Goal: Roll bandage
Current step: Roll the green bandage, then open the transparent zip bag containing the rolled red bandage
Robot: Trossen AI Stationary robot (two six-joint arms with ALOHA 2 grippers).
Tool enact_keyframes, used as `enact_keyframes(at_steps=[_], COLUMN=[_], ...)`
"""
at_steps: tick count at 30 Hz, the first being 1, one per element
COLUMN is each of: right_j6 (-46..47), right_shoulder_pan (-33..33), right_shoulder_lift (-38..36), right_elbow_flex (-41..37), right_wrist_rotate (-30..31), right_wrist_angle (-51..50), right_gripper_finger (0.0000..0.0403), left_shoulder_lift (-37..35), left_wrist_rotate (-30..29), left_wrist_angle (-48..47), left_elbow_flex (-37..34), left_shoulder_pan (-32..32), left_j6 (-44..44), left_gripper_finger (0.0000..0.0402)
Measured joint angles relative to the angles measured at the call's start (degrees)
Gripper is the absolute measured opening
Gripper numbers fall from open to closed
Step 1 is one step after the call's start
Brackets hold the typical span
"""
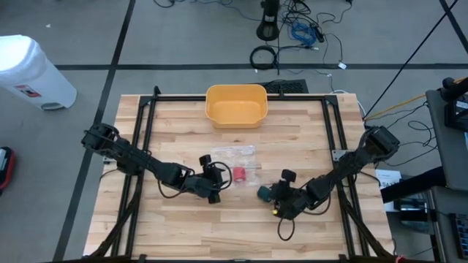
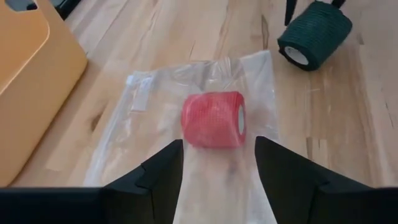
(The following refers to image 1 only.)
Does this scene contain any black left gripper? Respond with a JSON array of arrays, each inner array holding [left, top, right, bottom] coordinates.
[[181, 166, 227, 205]]

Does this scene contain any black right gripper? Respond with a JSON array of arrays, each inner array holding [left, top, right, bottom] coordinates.
[[268, 180, 312, 221]]

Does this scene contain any green bandage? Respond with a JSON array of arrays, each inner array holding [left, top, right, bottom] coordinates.
[[257, 185, 273, 203]]

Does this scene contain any clear plastic zip bag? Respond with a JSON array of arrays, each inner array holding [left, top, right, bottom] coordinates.
[[210, 145, 259, 187]]

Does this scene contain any silver mounting plate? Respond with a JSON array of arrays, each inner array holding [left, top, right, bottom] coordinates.
[[331, 148, 348, 164]]

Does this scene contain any yellow plastic bin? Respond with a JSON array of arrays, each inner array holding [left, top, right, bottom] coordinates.
[[204, 83, 269, 130]]

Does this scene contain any black keyboard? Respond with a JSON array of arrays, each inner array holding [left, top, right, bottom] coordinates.
[[261, 79, 309, 95]]

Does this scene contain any white printed box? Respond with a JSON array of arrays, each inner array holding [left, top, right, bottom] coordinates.
[[374, 168, 403, 213]]

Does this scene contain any black flat bar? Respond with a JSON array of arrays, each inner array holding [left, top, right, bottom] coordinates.
[[380, 166, 448, 204]]

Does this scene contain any black stand base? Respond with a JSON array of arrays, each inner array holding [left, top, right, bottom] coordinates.
[[255, 0, 281, 42]]

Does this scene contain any grey desk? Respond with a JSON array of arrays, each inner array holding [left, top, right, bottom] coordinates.
[[426, 89, 468, 193]]

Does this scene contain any thin black slanted pole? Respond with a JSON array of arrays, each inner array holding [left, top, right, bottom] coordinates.
[[363, 0, 460, 120]]

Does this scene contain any black desk device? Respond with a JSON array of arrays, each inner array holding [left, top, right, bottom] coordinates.
[[440, 77, 468, 132]]

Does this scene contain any red and black case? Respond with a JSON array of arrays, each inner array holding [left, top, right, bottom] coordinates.
[[0, 145, 17, 191]]

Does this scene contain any white trash can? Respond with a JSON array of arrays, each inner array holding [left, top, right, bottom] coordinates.
[[0, 34, 78, 111]]

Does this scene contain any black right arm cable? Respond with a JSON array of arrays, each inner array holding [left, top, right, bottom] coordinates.
[[276, 216, 296, 242]]

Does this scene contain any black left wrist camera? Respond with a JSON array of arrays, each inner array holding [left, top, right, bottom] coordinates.
[[198, 154, 214, 171]]

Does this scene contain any black aluminium table frame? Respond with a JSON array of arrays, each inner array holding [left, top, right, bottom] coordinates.
[[83, 85, 398, 263]]

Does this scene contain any black floor cable coil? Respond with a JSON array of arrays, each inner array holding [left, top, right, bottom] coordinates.
[[249, 45, 279, 71]]

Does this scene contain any orange extension cable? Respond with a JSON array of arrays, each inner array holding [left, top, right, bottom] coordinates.
[[363, 76, 468, 122]]

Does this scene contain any blue floor cable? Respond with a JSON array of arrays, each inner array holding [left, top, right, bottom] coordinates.
[[290, 22, 317, 47]]

